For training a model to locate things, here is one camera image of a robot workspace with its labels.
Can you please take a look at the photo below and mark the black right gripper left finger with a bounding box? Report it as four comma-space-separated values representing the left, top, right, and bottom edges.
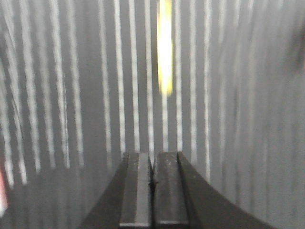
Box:
80, 153, 152, 229

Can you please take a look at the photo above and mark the yellow toggle handle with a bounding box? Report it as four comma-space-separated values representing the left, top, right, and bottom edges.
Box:
157, 0, 173, 95

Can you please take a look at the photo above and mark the black perforated pegboard panel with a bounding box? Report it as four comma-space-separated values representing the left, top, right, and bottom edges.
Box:
0, 0, 305, 229

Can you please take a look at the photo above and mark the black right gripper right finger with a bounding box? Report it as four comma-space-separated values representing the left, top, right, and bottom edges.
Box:
153, 152, 272, 229

